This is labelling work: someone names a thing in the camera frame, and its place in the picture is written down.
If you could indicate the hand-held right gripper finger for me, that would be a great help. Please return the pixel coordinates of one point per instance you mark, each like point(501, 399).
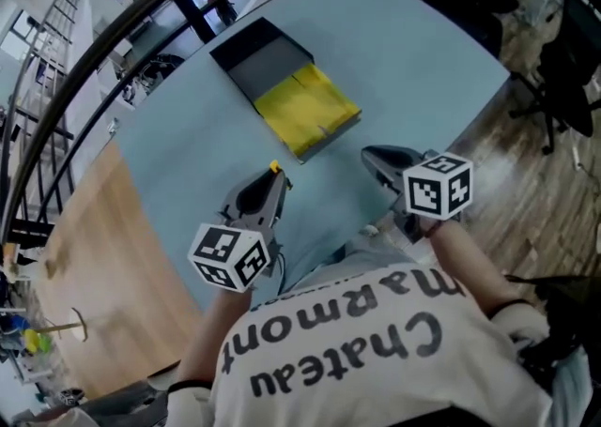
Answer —
point(385, 176)
point(399, 157)

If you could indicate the black backpack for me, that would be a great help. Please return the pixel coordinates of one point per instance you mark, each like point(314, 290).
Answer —
point(573, 312)

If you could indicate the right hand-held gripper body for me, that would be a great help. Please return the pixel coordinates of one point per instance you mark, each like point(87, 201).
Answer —
point(436, 186)

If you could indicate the person's right forearm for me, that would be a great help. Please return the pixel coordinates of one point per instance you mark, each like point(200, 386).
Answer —
point(474, 270)

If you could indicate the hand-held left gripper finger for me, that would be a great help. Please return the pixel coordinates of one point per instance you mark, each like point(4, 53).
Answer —
point(237, 197)
point(277, 195)

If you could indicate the black box with yellow drawer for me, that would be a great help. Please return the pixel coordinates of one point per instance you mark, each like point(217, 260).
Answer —
point(267, 64)

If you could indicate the person's white shoe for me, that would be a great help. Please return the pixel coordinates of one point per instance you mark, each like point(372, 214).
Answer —
point(370, 229)

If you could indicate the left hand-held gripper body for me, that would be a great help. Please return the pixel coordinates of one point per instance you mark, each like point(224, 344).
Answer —
point(230, 256)

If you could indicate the wooden branch stand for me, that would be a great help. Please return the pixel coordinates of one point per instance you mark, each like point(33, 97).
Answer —
point(61, 327)

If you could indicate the wooden table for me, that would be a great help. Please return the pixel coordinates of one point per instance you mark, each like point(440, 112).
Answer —
point(108, 251)

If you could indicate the light blue table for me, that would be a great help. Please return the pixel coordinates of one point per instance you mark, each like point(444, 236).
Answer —
point(404, 64)

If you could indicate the black curved railing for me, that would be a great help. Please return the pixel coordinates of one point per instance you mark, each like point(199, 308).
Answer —
point(84, 59)

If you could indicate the yellow disc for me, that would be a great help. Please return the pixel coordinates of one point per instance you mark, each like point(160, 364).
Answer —
point(31, 340)

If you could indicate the white grid shelf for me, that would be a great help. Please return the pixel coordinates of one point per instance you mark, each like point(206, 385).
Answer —
point(56, 26)

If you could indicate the white power strip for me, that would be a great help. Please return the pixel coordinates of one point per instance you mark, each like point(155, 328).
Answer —
point(576, 157)

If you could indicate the green card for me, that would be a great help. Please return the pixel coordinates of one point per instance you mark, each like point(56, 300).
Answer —
point(45, 343)

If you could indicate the person's white printed shirt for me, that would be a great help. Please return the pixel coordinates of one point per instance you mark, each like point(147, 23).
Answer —
point(366, 369)

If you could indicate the person's light blue jeans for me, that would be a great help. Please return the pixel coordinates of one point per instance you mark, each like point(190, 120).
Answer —
point(357, 256)

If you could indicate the person's left forearm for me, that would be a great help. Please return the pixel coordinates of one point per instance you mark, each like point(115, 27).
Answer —
point(211, 336)

